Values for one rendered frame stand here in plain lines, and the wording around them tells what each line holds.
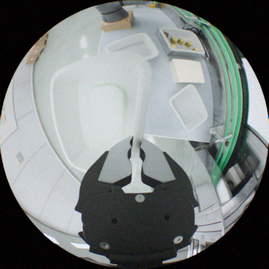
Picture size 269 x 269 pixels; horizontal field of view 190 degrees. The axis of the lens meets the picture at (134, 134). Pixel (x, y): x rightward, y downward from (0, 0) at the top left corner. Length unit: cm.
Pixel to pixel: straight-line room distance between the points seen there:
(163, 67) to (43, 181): 343
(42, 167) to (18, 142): 113
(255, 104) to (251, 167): 40
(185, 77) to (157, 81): 15
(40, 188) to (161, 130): 332
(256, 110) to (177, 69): 54
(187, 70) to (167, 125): 33
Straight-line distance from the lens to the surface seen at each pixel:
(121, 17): 62
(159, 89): 48
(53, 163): 333
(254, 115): 67
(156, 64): 50
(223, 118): 61
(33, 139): 317
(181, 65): 46
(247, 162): 81
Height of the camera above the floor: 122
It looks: 61 degrees down
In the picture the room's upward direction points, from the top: 168 degrees counter-clockwise
